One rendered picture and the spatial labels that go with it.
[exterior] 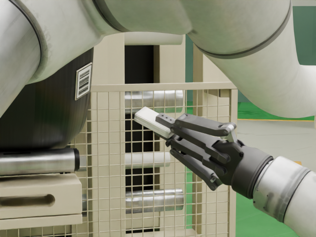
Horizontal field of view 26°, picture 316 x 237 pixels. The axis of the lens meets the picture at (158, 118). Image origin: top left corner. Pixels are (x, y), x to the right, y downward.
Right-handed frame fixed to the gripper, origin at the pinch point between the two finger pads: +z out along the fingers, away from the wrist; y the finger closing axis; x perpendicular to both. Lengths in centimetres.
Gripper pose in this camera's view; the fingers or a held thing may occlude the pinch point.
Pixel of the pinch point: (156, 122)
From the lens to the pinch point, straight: 112.7
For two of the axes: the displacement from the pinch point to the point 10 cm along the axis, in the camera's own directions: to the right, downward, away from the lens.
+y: -1.2, 7.9, 6.0
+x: 5.7, -4.4, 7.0
